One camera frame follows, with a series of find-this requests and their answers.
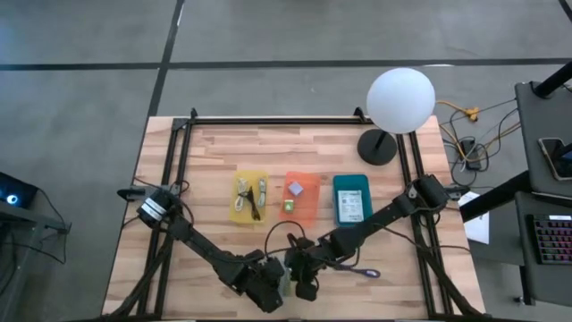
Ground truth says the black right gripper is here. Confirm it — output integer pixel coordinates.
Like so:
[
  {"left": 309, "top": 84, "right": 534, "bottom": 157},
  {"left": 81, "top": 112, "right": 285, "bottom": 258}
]
[{"left": 284, "top": 236, "right": 321, "bottom": 301}]

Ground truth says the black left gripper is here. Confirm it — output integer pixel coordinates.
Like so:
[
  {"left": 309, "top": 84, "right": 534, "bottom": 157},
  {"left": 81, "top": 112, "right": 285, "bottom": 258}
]
[{"left": 243, "top": 257, "right": 287, "bottom": 314}]

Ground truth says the orange plastic bin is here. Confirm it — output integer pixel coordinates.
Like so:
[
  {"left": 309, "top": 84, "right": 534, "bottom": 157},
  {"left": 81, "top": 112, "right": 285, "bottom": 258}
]
[{"left": 279, "top": 171, "right": 322, "bottom": 229}]

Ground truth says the white cable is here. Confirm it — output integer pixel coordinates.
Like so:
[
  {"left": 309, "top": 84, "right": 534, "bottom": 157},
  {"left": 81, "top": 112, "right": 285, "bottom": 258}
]
[{"left": 235, "top": 177, "right": 268, "bottom": 212}]

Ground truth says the white box with QR label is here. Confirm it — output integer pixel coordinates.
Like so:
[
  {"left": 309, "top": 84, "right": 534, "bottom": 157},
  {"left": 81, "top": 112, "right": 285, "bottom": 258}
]
[{"left": 337, "top": 190, "right": 364, "bottom": 224}]

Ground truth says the teal plastic bin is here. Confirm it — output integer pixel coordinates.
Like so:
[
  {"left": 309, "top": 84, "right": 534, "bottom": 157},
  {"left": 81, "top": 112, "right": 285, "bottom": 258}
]
[{"left": 332, "top": 174, "right": 374, "bottom": 228}]

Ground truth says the yellow plastic bin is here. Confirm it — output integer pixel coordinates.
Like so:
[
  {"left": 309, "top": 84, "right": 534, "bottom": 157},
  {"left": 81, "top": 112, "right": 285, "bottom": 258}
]
[{"left": 229, "top": 170, "right": 270, "bottom": 225}]

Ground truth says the white paper sheet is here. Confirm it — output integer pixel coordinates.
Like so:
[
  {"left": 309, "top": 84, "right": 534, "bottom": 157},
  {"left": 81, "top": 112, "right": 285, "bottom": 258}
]
[{"left": 458, "top": 191, "right": 492, "bottom": 245}]

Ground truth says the black desk beam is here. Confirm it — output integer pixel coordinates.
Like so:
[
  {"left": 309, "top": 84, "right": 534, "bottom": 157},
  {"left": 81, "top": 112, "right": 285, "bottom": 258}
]
[{"left": 459, "top": 169, "right": 533, "bottom": 224}]

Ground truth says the white globe lamp black base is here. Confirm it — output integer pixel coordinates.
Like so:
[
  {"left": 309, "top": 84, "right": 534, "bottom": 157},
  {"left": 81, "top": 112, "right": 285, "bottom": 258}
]
[{"left": 357, "top": 67, "right": 437, "bottom": 166}]

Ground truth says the grey metal stand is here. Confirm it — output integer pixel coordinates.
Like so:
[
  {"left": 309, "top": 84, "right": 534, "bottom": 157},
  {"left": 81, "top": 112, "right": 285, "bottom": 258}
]
[{"left": 0, "top": 209, "right": 72, "bottom": 322}]

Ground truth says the grey desk top with keyboard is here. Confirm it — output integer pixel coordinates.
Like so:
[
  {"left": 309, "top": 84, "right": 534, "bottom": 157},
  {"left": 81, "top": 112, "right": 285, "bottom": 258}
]
[{"left": 513, "top": 191, "right": 572, "bottom": 306}]

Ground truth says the backlit black keyboard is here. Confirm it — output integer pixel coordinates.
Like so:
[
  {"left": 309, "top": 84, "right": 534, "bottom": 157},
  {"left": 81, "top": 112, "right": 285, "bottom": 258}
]
[{"left": 526, "top": 213, "right": 572, "bottom": 266}]

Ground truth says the black device with blue light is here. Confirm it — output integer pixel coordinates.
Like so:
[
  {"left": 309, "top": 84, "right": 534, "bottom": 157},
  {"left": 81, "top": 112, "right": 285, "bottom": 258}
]
[{"left": 0, "top": 172, "right": 40, "bottom": 210}]

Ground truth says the grey desk top with phone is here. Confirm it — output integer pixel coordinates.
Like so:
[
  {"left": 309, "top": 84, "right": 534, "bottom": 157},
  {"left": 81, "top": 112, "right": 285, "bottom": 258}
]
[{"left": 514, "top": 80, "right": 572, "bottom": 198}]

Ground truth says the black smartphone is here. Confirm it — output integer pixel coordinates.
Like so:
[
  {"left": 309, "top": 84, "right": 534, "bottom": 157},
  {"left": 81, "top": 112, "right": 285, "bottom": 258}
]
[{"left": 538, "top": 137, "right": 572, "bottom": 182}]

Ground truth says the black round pole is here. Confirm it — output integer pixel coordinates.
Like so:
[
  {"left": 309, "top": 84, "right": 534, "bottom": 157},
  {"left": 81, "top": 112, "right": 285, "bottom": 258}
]
[{"left": 534, "top": 60, "right": 572, "bottom": 99}]

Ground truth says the thin black looped cable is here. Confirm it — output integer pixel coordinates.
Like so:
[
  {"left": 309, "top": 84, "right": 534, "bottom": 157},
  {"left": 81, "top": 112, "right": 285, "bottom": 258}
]
[{"left": 264, "top": 219, "right": 307, "bottom": 258}]

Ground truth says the black braided cable bundle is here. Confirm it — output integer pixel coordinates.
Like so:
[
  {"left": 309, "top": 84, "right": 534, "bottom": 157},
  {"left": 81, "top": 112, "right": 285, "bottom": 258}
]
[
  {"left": 106, "top": 241, "right": 173, "bottom": 319},
  {"left": 417, "top": 241, "right": 482, "bottom": 319}
]

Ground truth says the black aluminium table frame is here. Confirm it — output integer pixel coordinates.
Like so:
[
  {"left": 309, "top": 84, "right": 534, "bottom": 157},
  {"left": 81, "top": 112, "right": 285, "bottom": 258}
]
[{"left": 102, "top": 106, "right": 484, "bottom": 322}]

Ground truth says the yellow floor cable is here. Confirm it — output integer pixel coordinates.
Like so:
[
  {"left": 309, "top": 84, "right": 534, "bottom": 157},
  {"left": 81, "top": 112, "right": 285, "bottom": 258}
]
[{"left": 436, "top": 100, "right": 522, "bottom": 163}]

